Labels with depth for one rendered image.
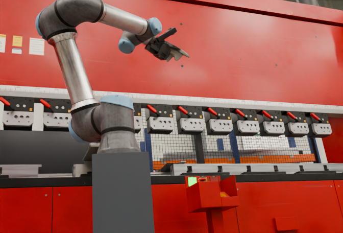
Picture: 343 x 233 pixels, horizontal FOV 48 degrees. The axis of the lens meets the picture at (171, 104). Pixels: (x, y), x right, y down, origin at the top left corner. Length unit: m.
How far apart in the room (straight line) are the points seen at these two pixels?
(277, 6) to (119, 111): 2.15
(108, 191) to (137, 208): 0.10
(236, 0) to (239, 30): 0.26
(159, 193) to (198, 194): 0.29
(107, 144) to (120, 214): 0.24
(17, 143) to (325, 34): 2.49
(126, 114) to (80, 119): 0.19
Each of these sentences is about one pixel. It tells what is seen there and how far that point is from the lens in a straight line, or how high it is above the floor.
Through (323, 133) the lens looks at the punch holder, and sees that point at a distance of 2.91.
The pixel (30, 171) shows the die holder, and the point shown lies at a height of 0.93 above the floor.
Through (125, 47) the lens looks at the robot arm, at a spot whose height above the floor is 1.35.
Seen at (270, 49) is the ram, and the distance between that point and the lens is 2.97.
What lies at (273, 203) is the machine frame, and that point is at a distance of 2.36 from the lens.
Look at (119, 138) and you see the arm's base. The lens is 1.27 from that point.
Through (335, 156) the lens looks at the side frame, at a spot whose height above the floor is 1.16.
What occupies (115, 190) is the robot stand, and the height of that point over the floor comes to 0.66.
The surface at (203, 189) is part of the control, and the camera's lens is 1.84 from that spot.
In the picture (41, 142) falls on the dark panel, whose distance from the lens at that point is 2.70.
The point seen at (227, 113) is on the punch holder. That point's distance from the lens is 2.51.
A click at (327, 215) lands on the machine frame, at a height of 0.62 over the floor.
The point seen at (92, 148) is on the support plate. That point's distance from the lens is 1.93.
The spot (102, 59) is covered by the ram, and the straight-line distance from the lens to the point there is 2.38.
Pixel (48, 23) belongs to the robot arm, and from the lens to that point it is 1.51.
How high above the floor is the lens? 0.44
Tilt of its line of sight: 22 degrees up
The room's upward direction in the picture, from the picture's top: 6 degrees counter-clockwise
